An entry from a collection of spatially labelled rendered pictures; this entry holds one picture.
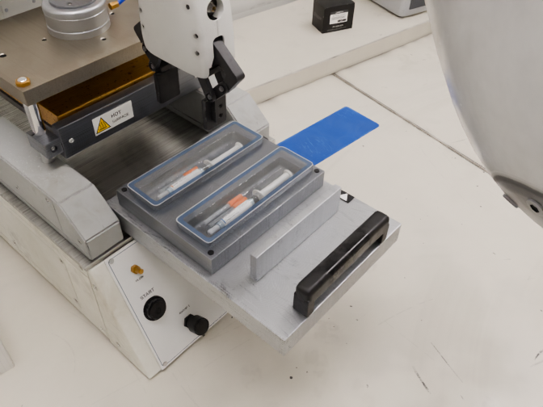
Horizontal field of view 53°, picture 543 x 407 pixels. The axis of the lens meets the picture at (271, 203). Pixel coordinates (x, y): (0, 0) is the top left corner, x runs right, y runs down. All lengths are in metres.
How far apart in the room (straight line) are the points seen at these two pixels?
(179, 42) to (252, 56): 0.78
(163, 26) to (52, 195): 0.24
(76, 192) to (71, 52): 0.17
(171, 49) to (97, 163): 0.29
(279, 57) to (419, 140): 0.39
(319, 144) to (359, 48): 0.36
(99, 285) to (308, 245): 0.26
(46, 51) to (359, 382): 0.59
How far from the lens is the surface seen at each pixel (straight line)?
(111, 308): 0.73
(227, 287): 0.60
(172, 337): 0.79
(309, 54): 1.37
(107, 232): 0.69
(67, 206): 0.68
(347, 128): 1.20
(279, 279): 0.60
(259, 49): 1.38
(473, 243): 1.01
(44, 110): 0.74
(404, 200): 1.05
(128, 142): 0.87
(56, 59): 0.72
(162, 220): 0.64
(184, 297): 0.78
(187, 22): 0.56
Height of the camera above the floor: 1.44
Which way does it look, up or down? 44 degrees down
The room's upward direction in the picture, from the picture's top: 2 degrees clockwise
